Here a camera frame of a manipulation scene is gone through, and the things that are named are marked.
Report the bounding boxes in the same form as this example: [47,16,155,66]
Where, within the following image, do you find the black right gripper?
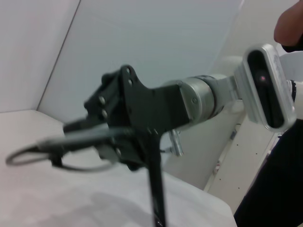
[62,65,191,172]

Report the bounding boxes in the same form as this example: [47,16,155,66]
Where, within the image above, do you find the black glasses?
[6,126,171,227]

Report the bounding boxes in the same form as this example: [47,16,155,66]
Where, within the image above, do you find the person forearm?
[273,0,303,53]

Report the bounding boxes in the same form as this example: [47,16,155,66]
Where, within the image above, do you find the person in black clothes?
[233,118,303,227]

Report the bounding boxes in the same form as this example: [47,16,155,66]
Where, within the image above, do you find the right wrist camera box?
[233,44,297,131]

